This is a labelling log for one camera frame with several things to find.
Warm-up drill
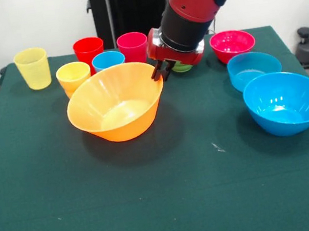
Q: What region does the large orange bowl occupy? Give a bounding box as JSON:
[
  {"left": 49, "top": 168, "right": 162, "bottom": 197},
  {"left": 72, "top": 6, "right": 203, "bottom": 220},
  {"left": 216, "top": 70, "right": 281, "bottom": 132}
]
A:
[{"left": 60, "top": 58, "right": 172, "bottom": 149}]

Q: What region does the light blue shallow bowl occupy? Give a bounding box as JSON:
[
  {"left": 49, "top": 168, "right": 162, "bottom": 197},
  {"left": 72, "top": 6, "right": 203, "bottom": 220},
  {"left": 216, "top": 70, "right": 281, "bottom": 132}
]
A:
[{"left": 225, "top": 47, "right": 285, "bottom": 94}]

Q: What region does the dark green table cloth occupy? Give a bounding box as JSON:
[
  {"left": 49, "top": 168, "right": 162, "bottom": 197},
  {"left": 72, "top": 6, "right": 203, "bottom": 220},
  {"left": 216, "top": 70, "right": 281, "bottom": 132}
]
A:
[{"left": 0, "top": 18, "right": 309, "bottom": 231}]

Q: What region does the large blue bowl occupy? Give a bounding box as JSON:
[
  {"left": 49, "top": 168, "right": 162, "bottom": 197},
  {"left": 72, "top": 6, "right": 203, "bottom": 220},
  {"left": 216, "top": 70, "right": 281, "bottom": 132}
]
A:
[{"left": 240, "top": 67, "right": 309, "bottom": 143}]

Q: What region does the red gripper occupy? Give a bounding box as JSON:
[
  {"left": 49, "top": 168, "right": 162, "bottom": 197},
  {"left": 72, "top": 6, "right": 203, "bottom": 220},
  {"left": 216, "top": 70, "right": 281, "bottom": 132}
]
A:
[{"left": 144, "top": 31, "right": 209, "bottom": 84}]

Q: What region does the pink bowl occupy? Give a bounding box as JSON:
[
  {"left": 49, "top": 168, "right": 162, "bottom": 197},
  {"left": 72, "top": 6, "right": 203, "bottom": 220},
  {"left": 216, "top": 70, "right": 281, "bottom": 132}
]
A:
[{"left": 207, "top": 26, "right": 259, "bottom": 67}]

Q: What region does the small yellow orange cup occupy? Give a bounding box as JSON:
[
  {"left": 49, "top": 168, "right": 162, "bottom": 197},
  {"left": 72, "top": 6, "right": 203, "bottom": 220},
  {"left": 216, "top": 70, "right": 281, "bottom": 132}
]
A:
[{"left": 54, "top": 60, "right": 95, "bottom": 101}]

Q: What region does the pale yellow cup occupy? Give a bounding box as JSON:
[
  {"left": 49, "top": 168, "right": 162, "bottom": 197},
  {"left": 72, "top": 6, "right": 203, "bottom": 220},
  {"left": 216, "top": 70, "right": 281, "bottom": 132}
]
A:
[{"left": 12, "top": 45, "right": 53, "bottom": 93}]

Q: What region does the green bowl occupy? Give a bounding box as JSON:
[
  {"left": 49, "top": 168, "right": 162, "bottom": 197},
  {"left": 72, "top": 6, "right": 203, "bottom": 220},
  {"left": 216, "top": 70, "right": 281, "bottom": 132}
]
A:
[{"left": 170, "top": 59, "right": 194, "bottom": 75}]

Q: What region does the red cup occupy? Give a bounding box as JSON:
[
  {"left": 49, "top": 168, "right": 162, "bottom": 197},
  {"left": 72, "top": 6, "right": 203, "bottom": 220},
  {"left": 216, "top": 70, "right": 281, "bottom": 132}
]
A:
[{"left": 71, "top": 35, "right": 109, "bottom": 78}]

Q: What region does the pink cup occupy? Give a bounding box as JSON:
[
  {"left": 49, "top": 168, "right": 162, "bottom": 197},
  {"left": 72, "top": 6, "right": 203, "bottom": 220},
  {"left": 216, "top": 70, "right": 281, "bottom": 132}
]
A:
[{"left": 115, "top": 30, "right": 152, "bottom": 68}]

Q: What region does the blue cup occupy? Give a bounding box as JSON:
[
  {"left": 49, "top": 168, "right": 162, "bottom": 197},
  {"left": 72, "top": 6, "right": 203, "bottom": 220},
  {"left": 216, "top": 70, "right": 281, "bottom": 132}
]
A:
[{"left": 90, "top": 49, "right": 127, "bottom": 73}]

